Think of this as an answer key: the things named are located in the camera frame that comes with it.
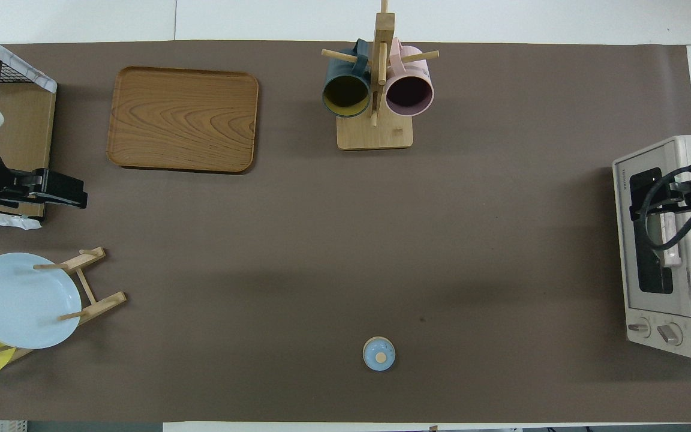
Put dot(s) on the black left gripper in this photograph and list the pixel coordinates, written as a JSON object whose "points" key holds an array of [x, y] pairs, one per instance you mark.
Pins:
{"points": [[30, 188]]}

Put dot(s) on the beige oven knob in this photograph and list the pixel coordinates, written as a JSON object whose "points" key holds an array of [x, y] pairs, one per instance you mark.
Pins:
{"points": [[639, 327], [671, 333]]}

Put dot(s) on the wooden step shelf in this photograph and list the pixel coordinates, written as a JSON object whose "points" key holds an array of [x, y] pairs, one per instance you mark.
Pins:
{"points": [[27, 132]]}

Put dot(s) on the wooden plate rack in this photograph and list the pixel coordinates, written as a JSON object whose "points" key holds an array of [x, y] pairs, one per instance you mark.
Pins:
{"points": [[102, 302]]}

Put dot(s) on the light blue plate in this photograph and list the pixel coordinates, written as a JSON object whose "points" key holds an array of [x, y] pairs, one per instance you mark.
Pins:
{"points": [[21, 303]]}

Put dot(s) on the brown wooden tray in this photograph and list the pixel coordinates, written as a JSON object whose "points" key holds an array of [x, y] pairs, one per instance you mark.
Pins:
{"points": [[182, 119]]}

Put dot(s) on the brown table mat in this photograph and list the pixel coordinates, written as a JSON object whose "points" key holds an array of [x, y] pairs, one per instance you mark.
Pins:
{"points": [[261, 270]]}

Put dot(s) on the pink mug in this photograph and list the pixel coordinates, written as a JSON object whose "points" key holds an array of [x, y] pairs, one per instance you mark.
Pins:
{"points": [[409, 93]]}

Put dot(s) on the dark blue mug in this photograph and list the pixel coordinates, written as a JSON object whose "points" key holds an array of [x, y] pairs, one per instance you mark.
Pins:
{"points": [[345, 96]]}

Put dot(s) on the wooden mug tree stand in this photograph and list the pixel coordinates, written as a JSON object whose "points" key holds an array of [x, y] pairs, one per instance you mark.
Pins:
{"points": [[374, 135]]}

